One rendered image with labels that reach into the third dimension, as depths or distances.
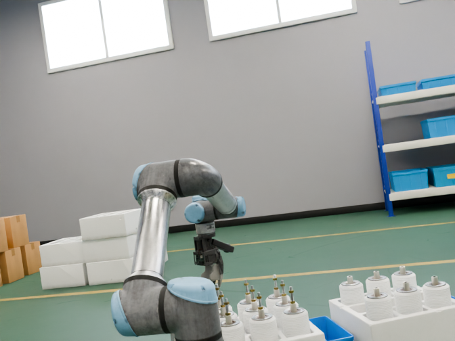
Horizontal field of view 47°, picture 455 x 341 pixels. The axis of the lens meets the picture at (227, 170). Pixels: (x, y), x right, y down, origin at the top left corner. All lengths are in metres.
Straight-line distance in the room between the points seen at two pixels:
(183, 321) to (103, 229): 3.07
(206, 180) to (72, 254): 3.05
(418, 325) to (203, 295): 0.99
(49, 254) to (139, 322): 3.32
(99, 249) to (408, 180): 3.43
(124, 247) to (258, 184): 3.01
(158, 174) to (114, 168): 5.97
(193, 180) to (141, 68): 5.94
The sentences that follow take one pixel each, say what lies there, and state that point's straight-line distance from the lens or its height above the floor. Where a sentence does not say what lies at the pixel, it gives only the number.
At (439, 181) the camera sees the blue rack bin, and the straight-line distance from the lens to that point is 6.14.
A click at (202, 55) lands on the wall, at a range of 7.17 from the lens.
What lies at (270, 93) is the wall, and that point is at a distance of 6.91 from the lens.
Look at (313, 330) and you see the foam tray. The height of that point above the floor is 0.18.
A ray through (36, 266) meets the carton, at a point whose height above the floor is 0.05.
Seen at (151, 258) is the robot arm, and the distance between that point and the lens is 1.42.
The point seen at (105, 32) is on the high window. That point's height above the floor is 2.84.
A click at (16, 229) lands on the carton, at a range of 5.56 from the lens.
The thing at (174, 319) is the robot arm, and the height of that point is 0.45.
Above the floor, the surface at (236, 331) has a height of 0.23.
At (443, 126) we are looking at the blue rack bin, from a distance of 6.17.
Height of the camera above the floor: 0.80
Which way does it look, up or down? level
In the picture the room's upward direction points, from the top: 8 degrees counter-clockwise
